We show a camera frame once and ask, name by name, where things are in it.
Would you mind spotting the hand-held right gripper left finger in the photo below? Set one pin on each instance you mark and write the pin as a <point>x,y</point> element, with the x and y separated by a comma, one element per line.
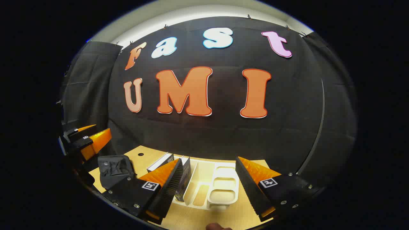
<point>167,191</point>

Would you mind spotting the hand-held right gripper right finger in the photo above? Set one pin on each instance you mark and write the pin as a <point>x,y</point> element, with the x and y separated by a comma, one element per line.
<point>252,191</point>

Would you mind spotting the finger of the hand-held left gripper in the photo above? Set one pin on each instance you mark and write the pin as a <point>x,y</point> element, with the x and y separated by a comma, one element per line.
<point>78,131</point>
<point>96,142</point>

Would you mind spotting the dark cover book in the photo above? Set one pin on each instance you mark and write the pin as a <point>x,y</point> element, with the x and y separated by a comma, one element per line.
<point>184,179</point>

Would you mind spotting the white bookshelf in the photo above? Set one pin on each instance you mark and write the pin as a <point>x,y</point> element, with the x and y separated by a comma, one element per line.
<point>223,185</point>

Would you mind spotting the portrait cover book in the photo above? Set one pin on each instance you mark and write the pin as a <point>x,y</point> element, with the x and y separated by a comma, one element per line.
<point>158,163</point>

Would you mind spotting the black schoolbag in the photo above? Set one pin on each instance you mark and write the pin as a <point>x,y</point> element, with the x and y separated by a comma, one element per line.
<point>115,171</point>

